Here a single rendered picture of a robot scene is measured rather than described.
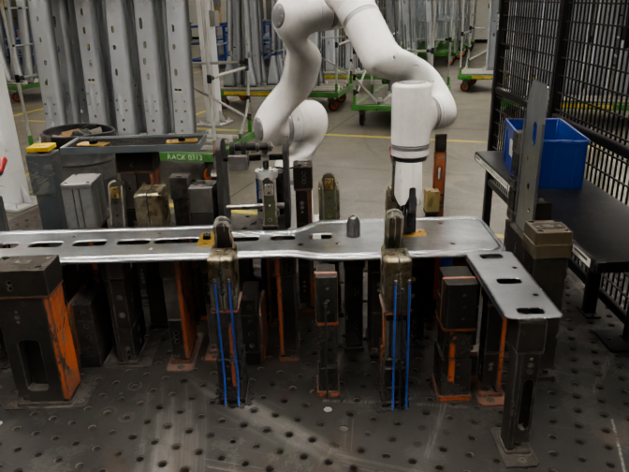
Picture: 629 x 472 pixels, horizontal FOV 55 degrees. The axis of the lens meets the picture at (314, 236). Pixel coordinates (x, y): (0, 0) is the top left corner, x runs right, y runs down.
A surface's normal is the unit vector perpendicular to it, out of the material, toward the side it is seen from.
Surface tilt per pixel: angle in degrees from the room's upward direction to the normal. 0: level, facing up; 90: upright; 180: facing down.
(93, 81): 86
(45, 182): 90
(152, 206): 90
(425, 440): 0
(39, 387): 0
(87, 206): 90
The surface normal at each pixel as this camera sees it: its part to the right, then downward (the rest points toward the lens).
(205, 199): 0.01, 0.37
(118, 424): -0.03, -0.93
